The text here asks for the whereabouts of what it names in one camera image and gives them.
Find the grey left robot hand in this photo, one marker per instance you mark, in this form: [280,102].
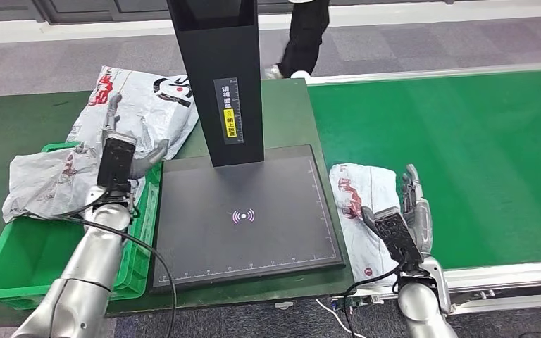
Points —
[147,161]

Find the grey mailer parcel red print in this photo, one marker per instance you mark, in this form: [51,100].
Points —
[359,200]
[42,182]

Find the black inbound scanner machine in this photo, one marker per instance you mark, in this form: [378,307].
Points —
[252,242]

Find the green conveyor belt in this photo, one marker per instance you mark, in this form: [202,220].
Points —
[485,140]

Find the large grey mailer black print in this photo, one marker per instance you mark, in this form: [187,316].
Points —
[158,112]

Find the green plastic crate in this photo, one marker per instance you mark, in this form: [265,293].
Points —
[28,261]

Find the white round cap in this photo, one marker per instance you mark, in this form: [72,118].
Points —
[302,74]

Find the small white tab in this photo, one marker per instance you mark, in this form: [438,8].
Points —
[283,306]

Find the person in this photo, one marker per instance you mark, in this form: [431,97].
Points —
[305,37]

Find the small green circuit board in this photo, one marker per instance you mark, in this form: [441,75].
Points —
[350,304]

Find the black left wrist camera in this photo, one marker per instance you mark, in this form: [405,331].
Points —
[116,161]

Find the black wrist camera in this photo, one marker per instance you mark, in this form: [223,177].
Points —
[116,161]
[394,238]

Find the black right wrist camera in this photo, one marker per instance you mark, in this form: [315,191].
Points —
[394,238]

